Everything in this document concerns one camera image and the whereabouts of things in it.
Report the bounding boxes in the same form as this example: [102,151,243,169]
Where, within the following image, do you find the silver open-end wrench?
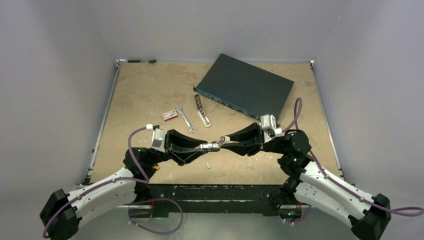
[175,106,197,133]

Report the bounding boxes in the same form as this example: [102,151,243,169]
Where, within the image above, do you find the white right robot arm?
[220,123,391,240]

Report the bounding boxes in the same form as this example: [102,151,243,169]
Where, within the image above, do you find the green and white stapler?
[194,93,212,128]

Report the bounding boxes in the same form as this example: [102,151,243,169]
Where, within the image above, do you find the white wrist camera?
[260,114,283,138]
[146,124,166,153]

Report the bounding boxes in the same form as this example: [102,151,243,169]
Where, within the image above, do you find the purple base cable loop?
[127,195,185,235]

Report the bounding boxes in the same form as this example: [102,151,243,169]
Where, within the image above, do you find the black screwdriver at wall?
[127,59,157,64]

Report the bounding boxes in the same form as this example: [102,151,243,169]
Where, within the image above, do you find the dark blue network switch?
[193,53,294,121]

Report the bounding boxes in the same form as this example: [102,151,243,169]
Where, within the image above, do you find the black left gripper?
[147,129,207,166]

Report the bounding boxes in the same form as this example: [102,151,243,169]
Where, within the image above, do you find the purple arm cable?
[42,126,154,239]
[281,97,424,218]

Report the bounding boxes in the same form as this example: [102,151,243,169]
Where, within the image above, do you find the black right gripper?
[221,122,288,157]

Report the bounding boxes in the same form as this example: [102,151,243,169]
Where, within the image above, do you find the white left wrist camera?
[146,124,166,153]

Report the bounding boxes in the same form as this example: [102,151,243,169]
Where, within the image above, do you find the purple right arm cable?
[281,97,424,218]

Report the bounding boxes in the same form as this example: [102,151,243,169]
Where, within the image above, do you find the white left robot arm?
[39,124,208,240]

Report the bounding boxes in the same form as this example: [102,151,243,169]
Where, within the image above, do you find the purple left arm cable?
[42,126,154,239]

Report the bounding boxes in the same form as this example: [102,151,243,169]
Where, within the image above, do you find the red staple box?
[162,109,178,121]

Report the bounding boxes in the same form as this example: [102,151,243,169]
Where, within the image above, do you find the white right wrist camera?
[260,114,283,138]

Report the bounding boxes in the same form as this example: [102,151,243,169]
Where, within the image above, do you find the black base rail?
[134,183,303,220]

